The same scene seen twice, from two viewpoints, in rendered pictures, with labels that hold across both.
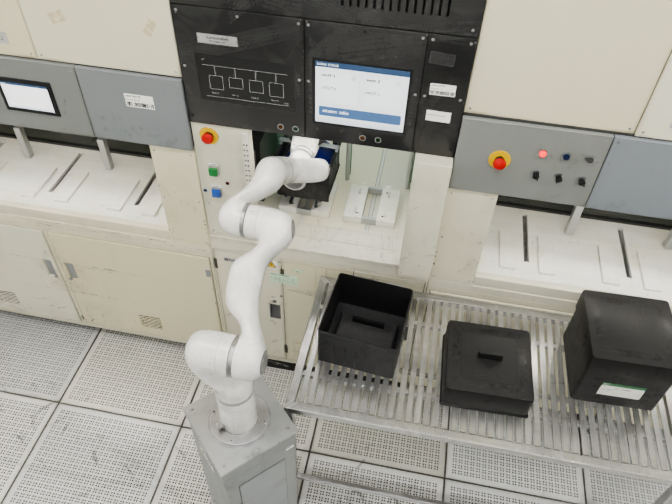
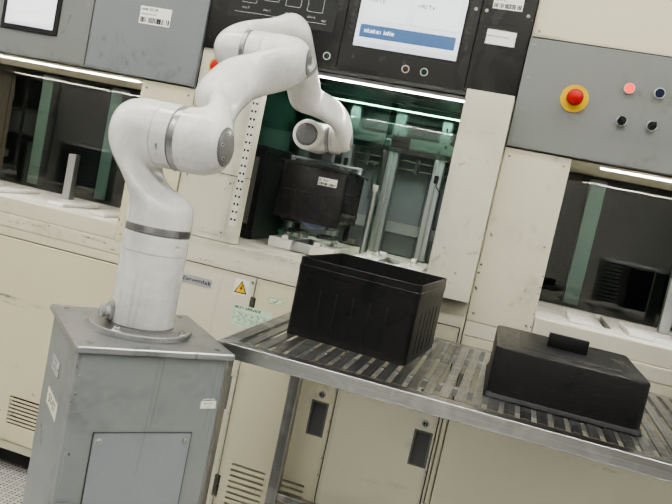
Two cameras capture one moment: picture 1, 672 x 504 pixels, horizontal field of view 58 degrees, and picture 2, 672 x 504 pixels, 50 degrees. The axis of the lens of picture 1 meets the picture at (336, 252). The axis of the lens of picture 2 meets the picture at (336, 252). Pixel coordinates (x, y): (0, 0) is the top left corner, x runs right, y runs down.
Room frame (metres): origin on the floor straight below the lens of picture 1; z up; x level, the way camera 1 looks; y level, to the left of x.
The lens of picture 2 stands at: (-0.31, -0.14, 1.11)
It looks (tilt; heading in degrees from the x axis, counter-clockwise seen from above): 6 degrees down; 5
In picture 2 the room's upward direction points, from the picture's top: 12 degrees clockwise
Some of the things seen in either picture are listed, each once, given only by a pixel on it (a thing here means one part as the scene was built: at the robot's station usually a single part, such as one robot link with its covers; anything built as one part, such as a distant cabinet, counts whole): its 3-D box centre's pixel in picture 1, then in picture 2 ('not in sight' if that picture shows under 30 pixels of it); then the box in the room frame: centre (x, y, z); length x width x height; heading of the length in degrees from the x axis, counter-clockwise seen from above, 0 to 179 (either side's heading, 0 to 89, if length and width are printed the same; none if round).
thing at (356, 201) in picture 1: (372, 204); (391, 263); (1.92, -0.14, 0.89); 0.22 x 0.21 x 0.04; 171
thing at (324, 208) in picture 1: (308, 195); (310, 244); (1.96, 0.12, 0.89); 0.22 x 0.21 x 0.04; 171
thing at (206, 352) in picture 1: (220, 364); (154, 165); (0.99, 0.32, 1.07); 0.19 x 0.12 x 0.24; 79
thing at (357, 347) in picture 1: (365, 324); (370, 304); (1.33, -0.11, 0.85); 0.28 x 0.28 x 0.17; 76
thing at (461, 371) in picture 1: (487, 364); (562, 367); (1.19, -0.53, 0.83); 0.29 x 0.29 x 0.13; 82
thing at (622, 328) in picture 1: (618, 350); not in sight; (1.23, -0.97, 0.89); 0.29 x 0.29 x 0.25; 82
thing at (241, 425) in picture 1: (237, 404); (148, 280); (0.98, 0.29, 0.85); 0.19 x 0.19 x 0.18
